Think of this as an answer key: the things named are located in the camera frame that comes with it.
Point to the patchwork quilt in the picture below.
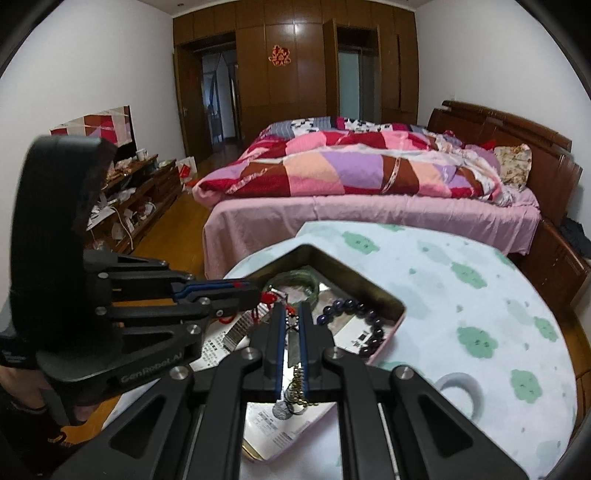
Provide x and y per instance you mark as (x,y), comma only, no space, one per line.
(351,170)

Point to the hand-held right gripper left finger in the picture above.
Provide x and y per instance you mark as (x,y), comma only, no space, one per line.
(277,350)

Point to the wooden television cabinet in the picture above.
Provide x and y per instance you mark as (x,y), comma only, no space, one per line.
(147,194)

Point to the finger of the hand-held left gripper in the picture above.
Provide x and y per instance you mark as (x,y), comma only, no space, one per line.
(226,305)
(217,288)

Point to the printed paper leaflets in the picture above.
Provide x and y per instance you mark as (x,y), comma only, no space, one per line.
(351,332)

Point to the person's leg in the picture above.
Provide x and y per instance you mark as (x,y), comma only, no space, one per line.
(18,383)

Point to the pale jade bangle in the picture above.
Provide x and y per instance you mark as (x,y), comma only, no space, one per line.
(478,394)

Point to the wooden wardrobe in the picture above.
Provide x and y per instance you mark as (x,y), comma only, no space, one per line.
(295,92)

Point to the pink tin box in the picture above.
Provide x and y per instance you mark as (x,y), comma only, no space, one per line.
(369,286)

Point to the floral pillow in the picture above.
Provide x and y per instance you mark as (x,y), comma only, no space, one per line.
(512,166)

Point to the silver watch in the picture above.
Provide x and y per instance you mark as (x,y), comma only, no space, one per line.
(235,333)

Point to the pink bed sheet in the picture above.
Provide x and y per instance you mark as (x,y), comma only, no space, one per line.
(369,221)

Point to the white cup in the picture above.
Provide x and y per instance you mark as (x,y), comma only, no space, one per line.
(141,154)

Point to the wooden nightstand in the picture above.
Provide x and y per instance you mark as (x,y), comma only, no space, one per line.
(554,272)

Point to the wooden bed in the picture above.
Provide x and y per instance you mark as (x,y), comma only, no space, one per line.
(545,152)

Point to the television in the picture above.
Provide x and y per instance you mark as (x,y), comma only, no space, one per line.
(101,127)

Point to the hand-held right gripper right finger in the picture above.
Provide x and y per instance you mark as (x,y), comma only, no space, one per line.
(304,350)

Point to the red and white bag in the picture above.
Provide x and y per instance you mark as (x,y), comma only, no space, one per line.
(187,171)

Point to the dark clothes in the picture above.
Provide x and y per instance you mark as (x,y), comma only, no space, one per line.
(577,237)

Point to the red paper decoration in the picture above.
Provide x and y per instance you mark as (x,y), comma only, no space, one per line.
(278,55)

